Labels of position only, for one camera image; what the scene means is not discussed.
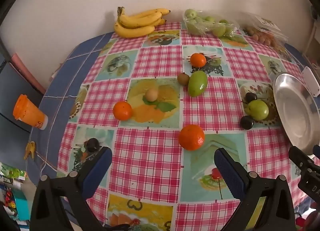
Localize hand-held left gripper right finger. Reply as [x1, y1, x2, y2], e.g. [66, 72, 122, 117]
[214, 147, 297, 231]

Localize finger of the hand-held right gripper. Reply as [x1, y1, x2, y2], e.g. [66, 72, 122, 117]
[289, 146, 315, 169]

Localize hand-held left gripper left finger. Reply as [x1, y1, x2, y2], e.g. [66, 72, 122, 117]
[29, 146, 113, 231]

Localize dark plum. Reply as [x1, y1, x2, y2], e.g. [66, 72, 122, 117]
[240, 115, 255, 130]
[244, 92, 258, 104]
[86, 138, 100, 153]

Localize round metal plate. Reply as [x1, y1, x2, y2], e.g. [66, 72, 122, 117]
[272, 73, 320, 156]

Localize large tangerine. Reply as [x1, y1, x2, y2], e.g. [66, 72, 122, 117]
[178, 124, 205, 151]

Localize green apple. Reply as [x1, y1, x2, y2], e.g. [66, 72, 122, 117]
[247, 99, 270, 121]

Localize medium tangerine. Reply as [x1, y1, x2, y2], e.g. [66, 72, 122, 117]
[112, 101, 133, 121]

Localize beige longan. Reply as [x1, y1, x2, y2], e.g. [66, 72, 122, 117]
[145, 89, 159, 102]

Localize green mango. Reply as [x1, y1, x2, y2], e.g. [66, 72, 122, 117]
[187, 69, 208, 97]

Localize brown kiwi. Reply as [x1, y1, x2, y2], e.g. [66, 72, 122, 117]
[177, 72, 190, 86]

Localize clear bag of green fruits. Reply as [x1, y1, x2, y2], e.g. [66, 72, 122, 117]
[184, 8, 240, 38]

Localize small yellow toy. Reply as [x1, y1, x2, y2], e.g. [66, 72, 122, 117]
[24, 142, 37, 160]

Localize white plastic box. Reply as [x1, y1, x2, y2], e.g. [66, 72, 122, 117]
[301, 66, 320, 97]

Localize teal box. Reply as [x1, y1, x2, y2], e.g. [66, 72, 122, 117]
[10, 188, 28, 221]

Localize orange plastic cup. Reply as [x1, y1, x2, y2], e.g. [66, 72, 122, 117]
[13, 94, 49, 131]

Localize small tangerine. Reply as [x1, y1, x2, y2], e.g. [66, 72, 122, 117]
[190, 53, 207, 68]

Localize pink board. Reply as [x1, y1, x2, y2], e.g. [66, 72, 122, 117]
[10, 53, 47, 94]

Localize clear plastic box of longans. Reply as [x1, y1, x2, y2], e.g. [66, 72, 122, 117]
[241, 12, 289, 47]

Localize yellow banana bunch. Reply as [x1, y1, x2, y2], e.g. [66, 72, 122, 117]
[114, 6, 171, 38]

